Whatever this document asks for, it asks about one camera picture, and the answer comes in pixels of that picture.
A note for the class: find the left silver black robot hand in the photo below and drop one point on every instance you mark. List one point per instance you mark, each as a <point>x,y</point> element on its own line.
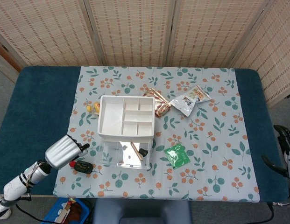
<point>61,151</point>

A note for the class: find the clear drawer holding small items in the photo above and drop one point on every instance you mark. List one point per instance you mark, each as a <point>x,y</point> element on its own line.
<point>112,158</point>

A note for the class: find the white drawer organizer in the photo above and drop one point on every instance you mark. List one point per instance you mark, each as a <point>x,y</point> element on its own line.
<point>111,116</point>

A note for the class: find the black red small tool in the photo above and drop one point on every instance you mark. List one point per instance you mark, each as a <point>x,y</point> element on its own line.
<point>84,168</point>

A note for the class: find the teal blue table cover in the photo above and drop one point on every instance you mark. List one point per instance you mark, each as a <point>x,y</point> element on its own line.
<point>37,112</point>

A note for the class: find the small yellow wrapped candy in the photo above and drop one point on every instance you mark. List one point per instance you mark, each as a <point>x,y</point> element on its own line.
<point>89,108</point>

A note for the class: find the large yellow wrapped candy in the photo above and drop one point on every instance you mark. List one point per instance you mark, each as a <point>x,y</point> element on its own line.
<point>96,107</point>

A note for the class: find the dark red brown cloth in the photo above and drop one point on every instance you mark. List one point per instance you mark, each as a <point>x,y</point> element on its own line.
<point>77,211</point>

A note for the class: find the blue plastic basket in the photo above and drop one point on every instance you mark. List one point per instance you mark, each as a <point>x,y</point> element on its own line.
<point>51,214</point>

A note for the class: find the brown cardboard strip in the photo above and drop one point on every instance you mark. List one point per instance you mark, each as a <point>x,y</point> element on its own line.
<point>61,215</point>

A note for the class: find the wooden stick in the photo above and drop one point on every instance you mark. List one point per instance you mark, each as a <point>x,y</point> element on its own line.
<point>136,150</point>

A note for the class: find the small black cap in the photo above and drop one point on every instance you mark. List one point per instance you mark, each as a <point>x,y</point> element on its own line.
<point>143,152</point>

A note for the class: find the floral leaf berry tablecloth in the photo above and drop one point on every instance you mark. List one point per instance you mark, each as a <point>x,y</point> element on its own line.
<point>140,182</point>

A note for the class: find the blue grey chair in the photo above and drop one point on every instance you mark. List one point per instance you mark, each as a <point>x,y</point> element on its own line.
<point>140,212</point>

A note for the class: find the red gold snack packet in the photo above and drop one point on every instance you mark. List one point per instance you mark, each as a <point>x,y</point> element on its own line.
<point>160,105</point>

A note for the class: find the brown wooden board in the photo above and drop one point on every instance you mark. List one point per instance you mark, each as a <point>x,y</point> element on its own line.
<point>9,56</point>

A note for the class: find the green tea sachet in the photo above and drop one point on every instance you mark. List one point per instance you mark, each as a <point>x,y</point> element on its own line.
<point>177,156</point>

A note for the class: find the white silver snack bag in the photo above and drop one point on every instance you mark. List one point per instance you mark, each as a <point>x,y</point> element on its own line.
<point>188,101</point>

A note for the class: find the bamboo folding screen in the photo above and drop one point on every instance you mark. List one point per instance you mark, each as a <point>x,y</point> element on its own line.
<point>133,30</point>

